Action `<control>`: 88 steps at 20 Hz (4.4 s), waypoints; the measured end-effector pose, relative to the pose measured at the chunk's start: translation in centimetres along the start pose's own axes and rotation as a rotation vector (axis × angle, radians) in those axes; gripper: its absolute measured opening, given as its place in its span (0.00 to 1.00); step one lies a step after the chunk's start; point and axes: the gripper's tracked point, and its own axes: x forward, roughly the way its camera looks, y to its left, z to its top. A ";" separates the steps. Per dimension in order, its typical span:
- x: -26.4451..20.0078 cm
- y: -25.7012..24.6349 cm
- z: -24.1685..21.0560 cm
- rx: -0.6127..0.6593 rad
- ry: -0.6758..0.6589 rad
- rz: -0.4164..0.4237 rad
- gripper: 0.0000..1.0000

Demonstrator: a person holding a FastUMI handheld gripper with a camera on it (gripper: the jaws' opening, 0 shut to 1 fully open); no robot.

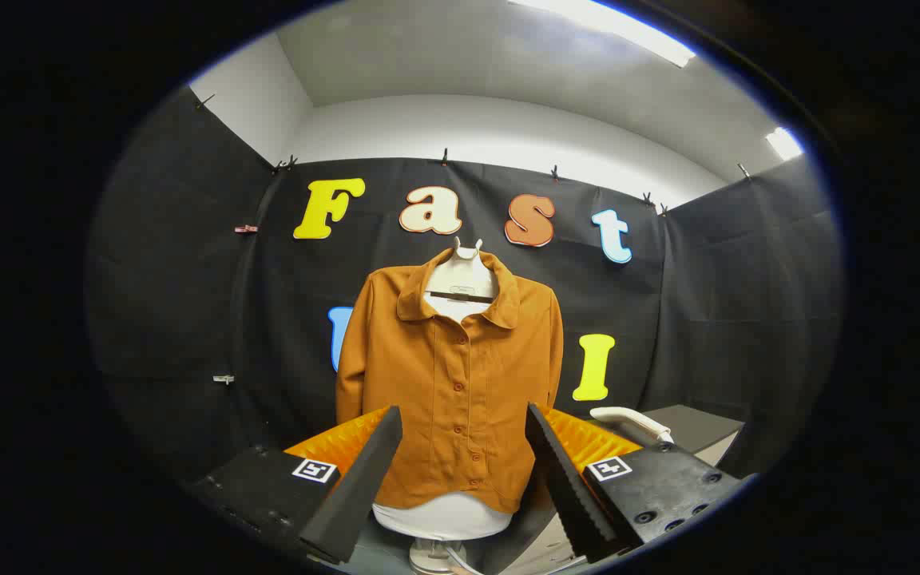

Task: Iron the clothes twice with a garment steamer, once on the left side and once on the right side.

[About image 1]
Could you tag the small ceiling light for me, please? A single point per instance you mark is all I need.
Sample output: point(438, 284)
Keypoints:
point(783, 144)

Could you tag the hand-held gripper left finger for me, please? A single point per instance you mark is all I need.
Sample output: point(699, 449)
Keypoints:
point(356, 487)

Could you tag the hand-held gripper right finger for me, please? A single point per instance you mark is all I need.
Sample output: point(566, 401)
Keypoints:
point(568, 487)

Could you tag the brown button-up shirt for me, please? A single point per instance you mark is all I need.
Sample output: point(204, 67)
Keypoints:
point(444, 383)

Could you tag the white mannequin torso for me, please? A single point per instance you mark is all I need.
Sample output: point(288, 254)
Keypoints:
point(460, 283)

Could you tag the mannequin stand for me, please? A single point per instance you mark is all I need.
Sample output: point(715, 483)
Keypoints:
point(432, 555)

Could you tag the white garment steamer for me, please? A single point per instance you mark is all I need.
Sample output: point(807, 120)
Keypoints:
point(628, 417)

